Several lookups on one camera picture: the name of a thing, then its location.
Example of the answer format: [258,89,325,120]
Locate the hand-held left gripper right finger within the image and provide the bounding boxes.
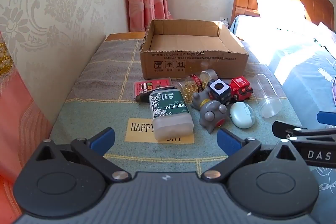
[201,127,305,183]

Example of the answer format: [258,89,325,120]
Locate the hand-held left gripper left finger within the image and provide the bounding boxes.
[33,127,132,183]

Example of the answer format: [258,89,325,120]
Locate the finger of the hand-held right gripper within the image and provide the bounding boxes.
[272,121,336,140]
[317,111,336,126]

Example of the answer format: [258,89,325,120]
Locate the pale blue earbuds case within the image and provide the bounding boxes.
[230,102,256,129]

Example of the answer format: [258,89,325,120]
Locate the large grey animal toy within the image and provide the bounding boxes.
[199,100,228,134]

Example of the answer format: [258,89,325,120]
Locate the clear plastic jar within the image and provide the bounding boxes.
[251,73,283,118]

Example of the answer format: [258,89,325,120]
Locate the small grey animal toy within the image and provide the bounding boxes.
[191,91,210,110]

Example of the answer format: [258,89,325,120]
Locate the red toy train car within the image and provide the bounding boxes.
[229,76,254,103]

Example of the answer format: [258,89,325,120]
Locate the capsule bottle with red label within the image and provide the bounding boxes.
[173,69,218,105]

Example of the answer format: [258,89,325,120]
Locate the green cotton swab box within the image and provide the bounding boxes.
[149,86,194,141]

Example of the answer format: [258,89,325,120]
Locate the cardboard box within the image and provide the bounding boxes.
[139,19,249,80]

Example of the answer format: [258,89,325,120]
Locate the wooden bed with blue sheet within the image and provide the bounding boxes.
[231,15,336,224]

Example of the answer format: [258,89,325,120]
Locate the black plastic tool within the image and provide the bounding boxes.
[135,93,152,103]

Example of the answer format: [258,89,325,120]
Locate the red flat packet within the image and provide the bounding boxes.
[133,78,172,97]

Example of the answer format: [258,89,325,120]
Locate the orange patterned cloth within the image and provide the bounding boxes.
[0,30,53,224]

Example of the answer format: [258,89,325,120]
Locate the wooden bedside table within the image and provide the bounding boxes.
[105,32,146,41]

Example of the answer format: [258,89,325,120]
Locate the white pillow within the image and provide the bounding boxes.
[254,0,315,30]

